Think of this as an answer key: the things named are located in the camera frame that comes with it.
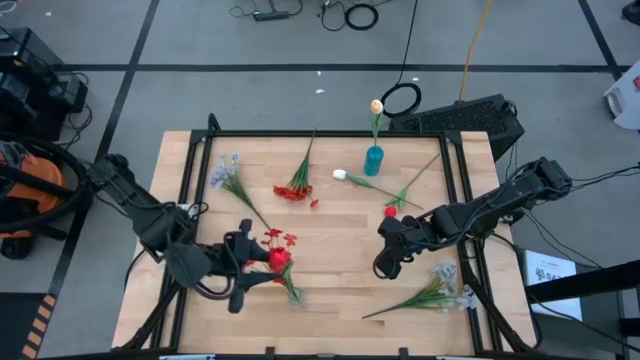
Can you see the black equipment box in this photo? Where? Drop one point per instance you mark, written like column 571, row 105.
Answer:
column 25, row 55
column 67, row 92

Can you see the red blossom bunch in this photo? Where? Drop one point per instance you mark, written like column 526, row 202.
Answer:
column 273, row 233
column 295, row 192

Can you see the black perforated computer case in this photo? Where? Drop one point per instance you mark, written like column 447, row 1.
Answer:
column 457, row 122

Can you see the red artificial tulip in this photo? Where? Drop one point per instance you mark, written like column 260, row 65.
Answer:
column 279, row 258
column 390, row 211

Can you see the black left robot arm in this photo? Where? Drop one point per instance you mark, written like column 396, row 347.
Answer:
column 145, row 215

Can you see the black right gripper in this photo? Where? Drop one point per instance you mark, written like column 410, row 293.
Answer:
column 415, row 232

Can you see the white printed box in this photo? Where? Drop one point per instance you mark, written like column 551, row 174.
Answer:
column 550, row 280

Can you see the white artificial tulip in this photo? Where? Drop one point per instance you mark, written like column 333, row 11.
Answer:
column 340, row 174

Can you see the white blossom bunch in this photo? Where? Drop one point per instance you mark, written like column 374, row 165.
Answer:
column 222, row 172
column 430, row 297

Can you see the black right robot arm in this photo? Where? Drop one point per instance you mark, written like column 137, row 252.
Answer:
column 500, row 200

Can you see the white plastic object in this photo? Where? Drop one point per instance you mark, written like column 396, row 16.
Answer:
column 627, row 100

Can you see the black round object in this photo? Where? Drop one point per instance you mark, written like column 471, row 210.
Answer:
column 632, row 10

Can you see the black metal beam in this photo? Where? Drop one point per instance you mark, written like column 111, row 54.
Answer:
column 585, row 281

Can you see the black power strip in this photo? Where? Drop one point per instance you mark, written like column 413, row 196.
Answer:
column 271, row 16

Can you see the teal glass vase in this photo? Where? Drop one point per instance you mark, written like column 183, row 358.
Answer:
column 373, row 161

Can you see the clear ribbed glass vase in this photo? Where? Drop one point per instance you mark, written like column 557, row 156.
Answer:
column 296, row 296

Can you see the peach artificial tulip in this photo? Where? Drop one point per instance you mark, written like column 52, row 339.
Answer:
column 376, row 106

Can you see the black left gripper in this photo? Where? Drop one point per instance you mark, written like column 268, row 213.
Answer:
column 235, row 260

